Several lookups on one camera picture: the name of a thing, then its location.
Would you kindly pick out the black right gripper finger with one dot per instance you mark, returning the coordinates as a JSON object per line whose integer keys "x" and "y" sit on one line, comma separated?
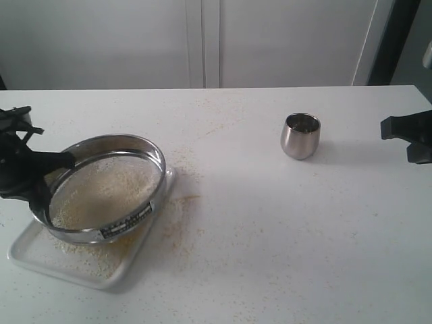
{"x": 419, "y": 154}
{"x": 415, "y": 128}

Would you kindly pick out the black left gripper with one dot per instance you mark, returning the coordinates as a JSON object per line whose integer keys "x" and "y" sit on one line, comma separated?
{"x": 21, "y": 168}

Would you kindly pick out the round steel mesh sieve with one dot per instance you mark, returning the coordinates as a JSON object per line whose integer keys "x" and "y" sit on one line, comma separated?
{"x": 103, "y": 147}

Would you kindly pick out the stainless steel cup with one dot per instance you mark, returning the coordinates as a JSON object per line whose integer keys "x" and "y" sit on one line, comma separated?
{"x": 300, "y": 135}

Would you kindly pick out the yellow millet pile on tray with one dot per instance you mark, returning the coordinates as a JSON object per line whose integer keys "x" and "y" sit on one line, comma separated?
{"x": 99, "y": 261}

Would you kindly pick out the white rectangular tray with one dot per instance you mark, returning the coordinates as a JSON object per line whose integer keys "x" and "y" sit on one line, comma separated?
{"x": 33, "y": 250}

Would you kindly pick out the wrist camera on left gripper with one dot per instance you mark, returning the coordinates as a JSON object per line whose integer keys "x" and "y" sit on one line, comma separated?
{"x": 15, "y": 118}

